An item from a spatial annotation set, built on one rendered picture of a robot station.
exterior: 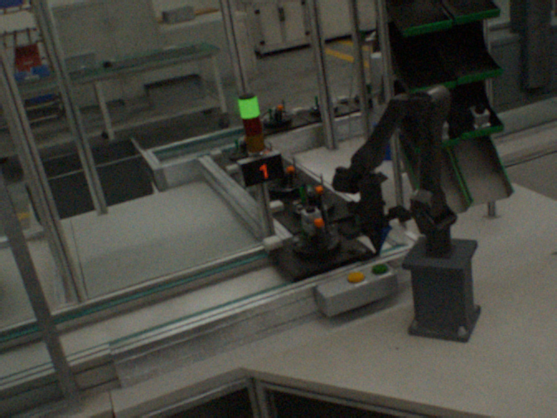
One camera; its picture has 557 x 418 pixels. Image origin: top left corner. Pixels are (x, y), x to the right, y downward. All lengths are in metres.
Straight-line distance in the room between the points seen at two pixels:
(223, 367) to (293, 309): 0.23
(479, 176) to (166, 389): 1.09
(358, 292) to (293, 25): 9.36
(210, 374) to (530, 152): 1.70
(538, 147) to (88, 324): 1.87
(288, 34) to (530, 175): 8.30
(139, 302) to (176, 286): 0.11
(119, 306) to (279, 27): 9.18
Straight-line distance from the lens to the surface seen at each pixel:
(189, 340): 1.69
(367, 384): 1.55
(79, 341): 1.86
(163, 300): 1.93
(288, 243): 1.96
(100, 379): 1.71
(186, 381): 1.67
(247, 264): 1.95
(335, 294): 1.69
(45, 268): 2.50
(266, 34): 10.79
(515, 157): 2.82
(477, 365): 1.58
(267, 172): 1.88
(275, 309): 1.72
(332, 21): 11.12
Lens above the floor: 1.81
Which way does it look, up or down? 23 degrees down
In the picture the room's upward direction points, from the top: 10 degrees counter-clockwise
